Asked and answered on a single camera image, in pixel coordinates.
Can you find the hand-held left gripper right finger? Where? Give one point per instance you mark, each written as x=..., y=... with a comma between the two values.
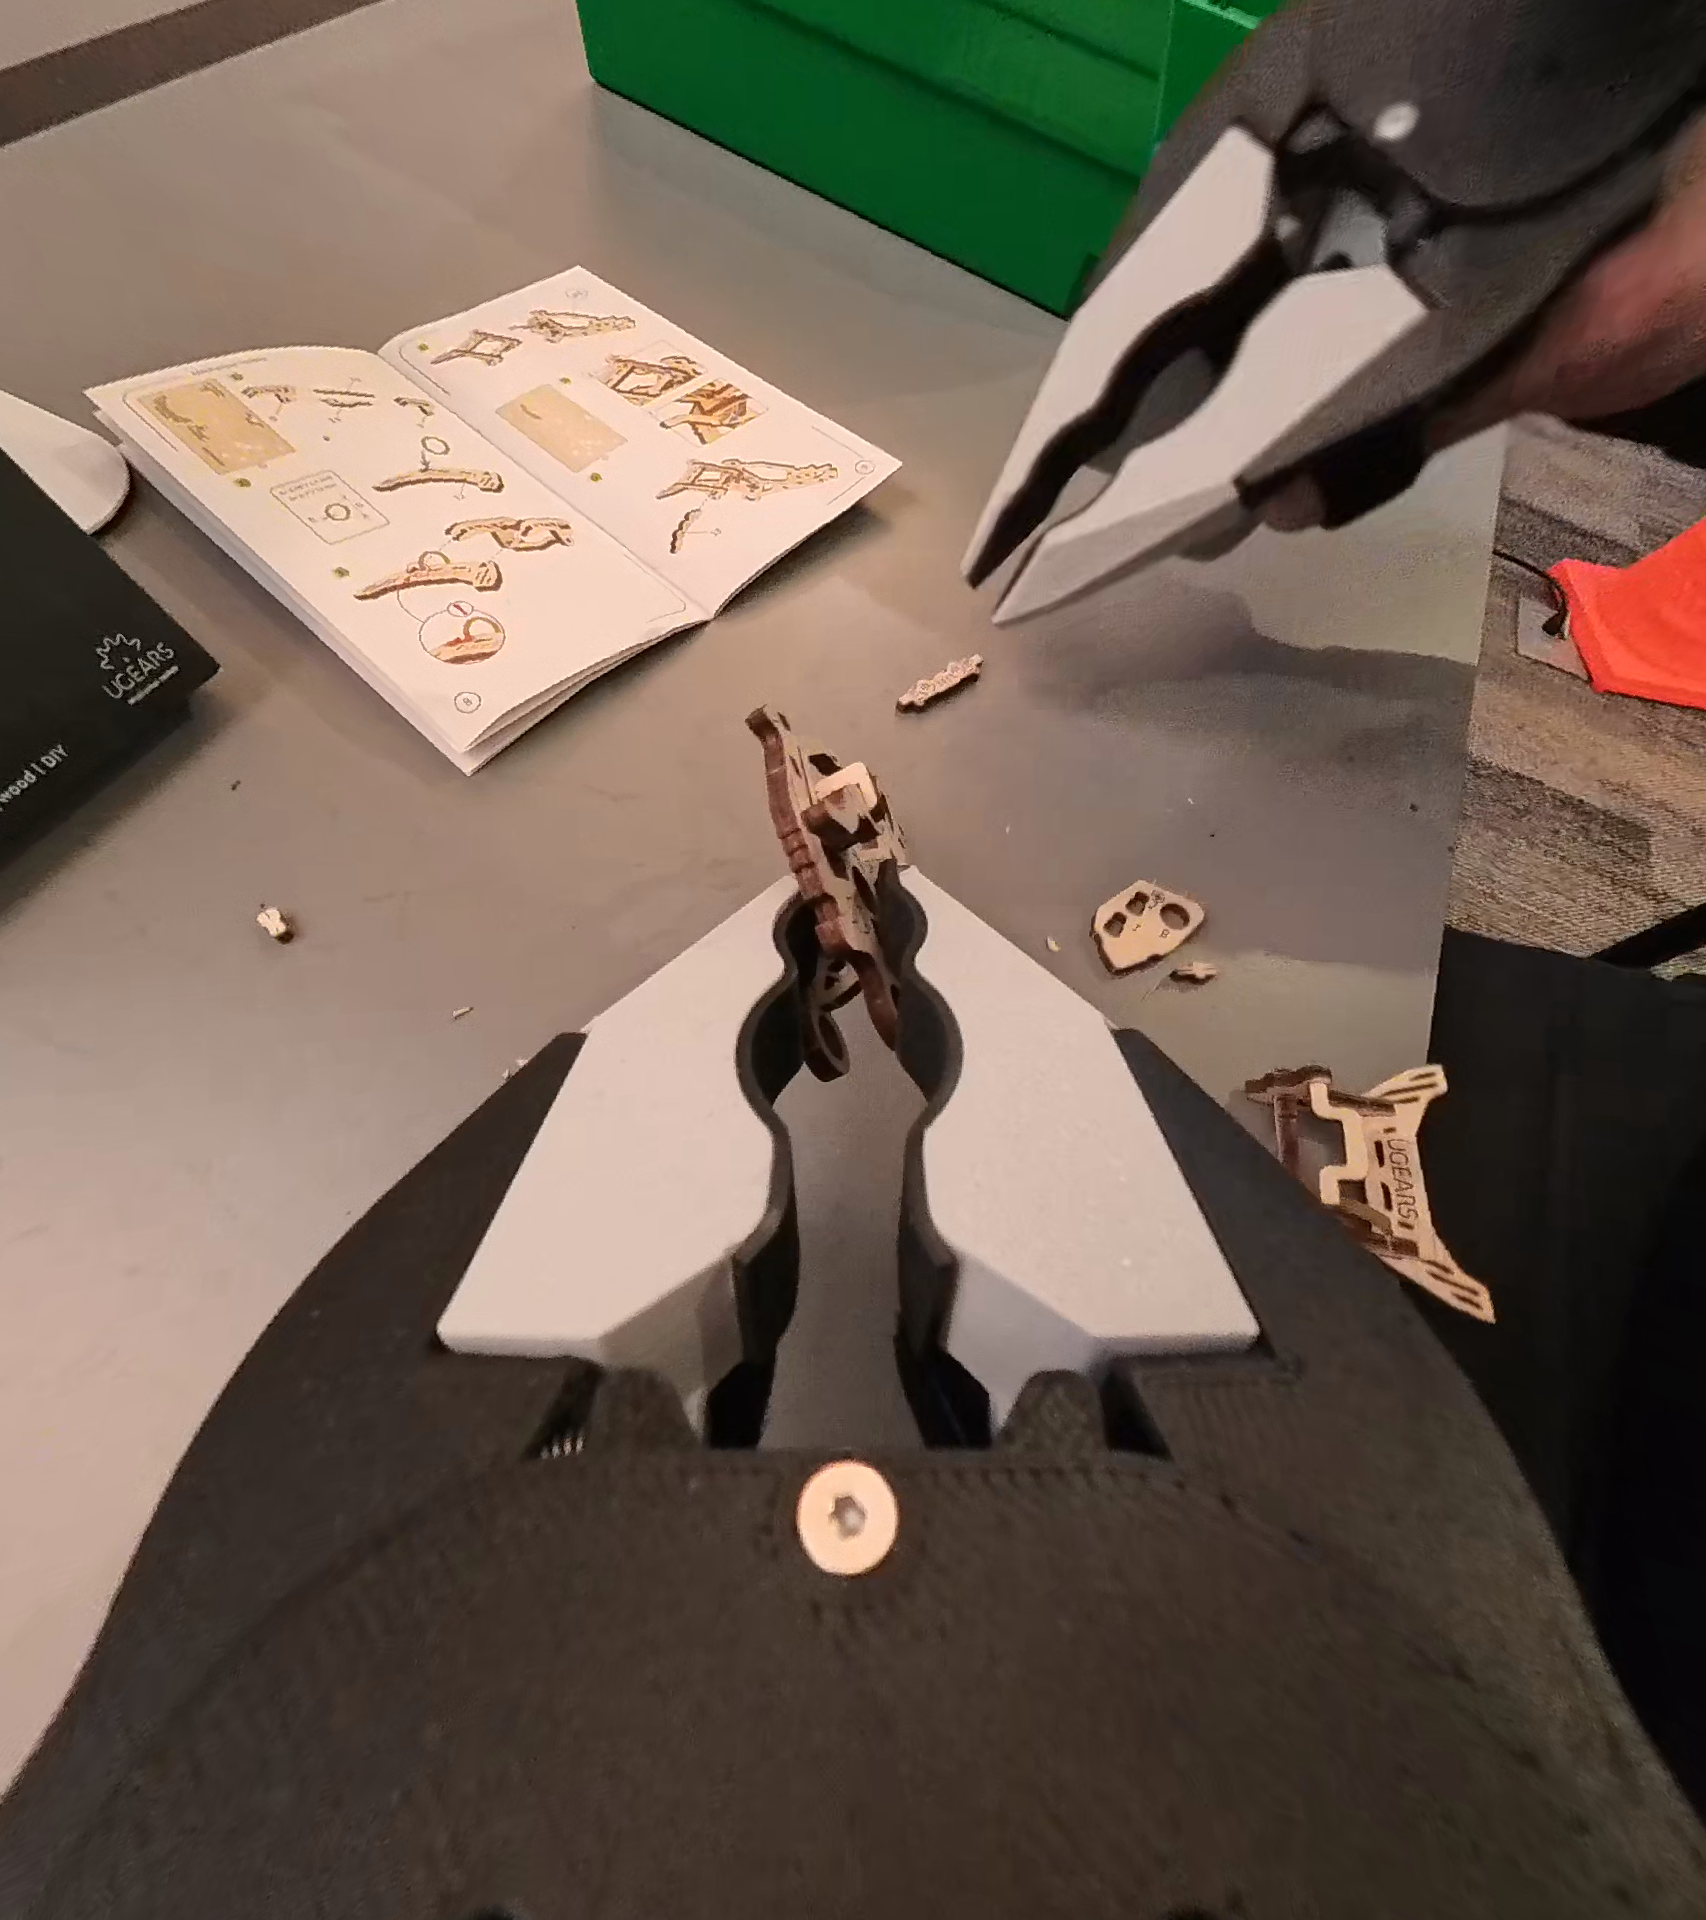
x=1092, y=1184

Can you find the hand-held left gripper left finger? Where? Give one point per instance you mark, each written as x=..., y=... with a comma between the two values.
x=613, y=1184

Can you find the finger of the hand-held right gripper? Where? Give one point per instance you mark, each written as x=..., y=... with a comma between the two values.
x=1289, y=390
x=1183, y=241

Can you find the wooden model spoiler frame assembly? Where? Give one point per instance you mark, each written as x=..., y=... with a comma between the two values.
x=1393, y=1184

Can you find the wooden model chassis assembly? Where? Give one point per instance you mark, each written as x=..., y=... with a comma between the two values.
x=831, y=870

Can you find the long wooden strip part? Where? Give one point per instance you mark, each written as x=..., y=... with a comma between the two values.
x=941, y=684

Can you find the dark model kit box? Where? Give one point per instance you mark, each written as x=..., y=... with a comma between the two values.
x=12, y=675

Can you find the person's right hand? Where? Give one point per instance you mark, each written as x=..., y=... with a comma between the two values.
x=1693, y=284

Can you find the wooden plate part with holes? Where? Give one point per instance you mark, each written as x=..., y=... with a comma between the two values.
x=1117, y=945

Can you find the green plastic bin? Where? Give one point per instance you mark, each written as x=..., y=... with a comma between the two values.
x=869, y=121

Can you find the metal floor plate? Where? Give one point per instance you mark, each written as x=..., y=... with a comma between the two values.
x=1536, y=638

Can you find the small wooden block offcut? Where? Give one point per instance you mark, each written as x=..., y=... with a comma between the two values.
x=277, y=923

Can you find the orange floor arrow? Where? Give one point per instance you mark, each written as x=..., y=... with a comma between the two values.
x=1693, y=601

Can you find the open instruction booklet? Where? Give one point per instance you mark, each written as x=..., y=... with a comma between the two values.
x=568, y=601

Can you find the person's dark clothing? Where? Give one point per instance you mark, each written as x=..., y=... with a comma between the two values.
x=1662, y=1350

